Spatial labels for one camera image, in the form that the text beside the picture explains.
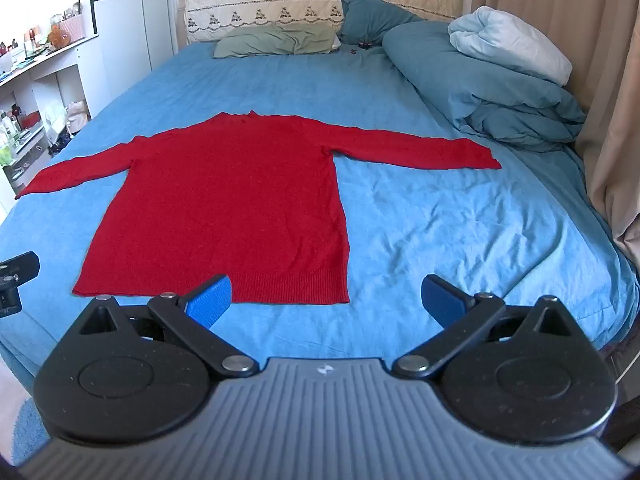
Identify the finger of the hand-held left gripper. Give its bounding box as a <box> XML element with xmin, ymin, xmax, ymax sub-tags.
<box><xmin>0</xmin><ymin>251</ymin><xmax>41</xmax><ymax>319</ymax></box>

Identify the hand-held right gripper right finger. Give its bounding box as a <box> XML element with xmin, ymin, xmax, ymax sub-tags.
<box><xmin>392</xmin><ymin>274</ymin><xmax>577</xmax><ymax>379</ymax></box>

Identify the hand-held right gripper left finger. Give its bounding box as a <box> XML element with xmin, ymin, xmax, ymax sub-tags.
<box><xmin>72</xmin><ymin>274</ymin><xmax>260</xmax><ymax>380</ymax></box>

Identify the red long-sleeved sweater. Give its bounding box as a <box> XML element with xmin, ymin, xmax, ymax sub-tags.
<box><xmin>14</xmin><ymin>110</ymin><xmax>502</xmax><ymax>307</ymax></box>

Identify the bed with blue sheet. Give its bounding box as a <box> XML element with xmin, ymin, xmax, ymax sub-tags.
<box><xmin>0</xmin><ymin>40</ymin><xmax>640</xmax><ymax>401</ymax></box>

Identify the blue round rug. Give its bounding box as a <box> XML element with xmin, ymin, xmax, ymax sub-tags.
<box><xmin>10</xmin><ymin>399</ymin><xmax>52</xmax><ymax>467</ymax></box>

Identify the white bag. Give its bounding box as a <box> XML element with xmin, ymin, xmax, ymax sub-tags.
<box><xmin>64</xmin><ymin>101</ymin><xmax>92</xmax><ymax>137</ymax></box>

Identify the white shelf unit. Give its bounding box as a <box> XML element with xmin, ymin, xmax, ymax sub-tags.
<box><xmin>0</xmin><ymin>34</ymin><xmax>109</xmax><ymax>203</ymax></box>

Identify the teal duvet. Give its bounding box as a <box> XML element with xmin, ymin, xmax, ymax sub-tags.
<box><xmin>382</xmin><ymin>22</ymin><xmax>589</xmax><ymax>154</ymax></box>

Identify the pink basket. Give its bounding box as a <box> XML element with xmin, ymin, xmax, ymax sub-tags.
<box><xmin>60</xmin><ymin>13</ymin><xmax>87</xmax><ymax>43</ymax></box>

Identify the light blue blanket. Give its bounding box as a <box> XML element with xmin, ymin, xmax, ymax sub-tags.
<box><xmin>447</xmin><ymin>5</ymin><xmax>574</xmax><ymax>86</ymax></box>

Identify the green pillow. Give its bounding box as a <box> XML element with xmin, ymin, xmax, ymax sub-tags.
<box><xmin>213</xmin><ymin>22</ymin><xmax>342</xmax><ymax>59</ymax></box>

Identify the white and grey wardrobe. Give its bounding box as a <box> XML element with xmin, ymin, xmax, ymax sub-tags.
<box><xmin>87</xmin><ymin>0</ymin><xmax>177</xmax><ymax>75</ymax></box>

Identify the teal pillow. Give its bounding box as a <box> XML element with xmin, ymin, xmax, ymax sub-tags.
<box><xmin>337</xmin><ymin>0</ymin><xmax>427</xmax><ymax>46</ymax></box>

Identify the beige curtain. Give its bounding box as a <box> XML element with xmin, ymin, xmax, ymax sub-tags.
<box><xmin>469</xmin><ymin>0</ymin><xmax>640</xmax><ymax>267</ymax></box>

